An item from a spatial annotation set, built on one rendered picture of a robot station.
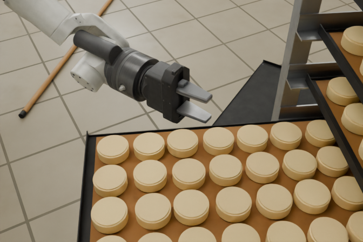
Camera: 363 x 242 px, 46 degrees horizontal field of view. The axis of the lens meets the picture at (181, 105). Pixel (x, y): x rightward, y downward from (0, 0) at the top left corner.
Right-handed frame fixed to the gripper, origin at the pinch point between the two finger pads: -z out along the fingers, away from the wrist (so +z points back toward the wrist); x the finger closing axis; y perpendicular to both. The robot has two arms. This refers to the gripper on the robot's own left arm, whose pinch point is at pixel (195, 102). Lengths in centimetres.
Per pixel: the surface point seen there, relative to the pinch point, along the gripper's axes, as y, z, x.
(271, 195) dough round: -10.6, -20.6, 0.8
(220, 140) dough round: -5.8, -9.0, 0.8
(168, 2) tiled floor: 140, 117, -78
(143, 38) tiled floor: 100, 103, -78
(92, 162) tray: -20.1, 5.8, -1.2
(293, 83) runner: 6.1, -14.9, 7.3
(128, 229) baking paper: -25.8, -7.0, -1.1
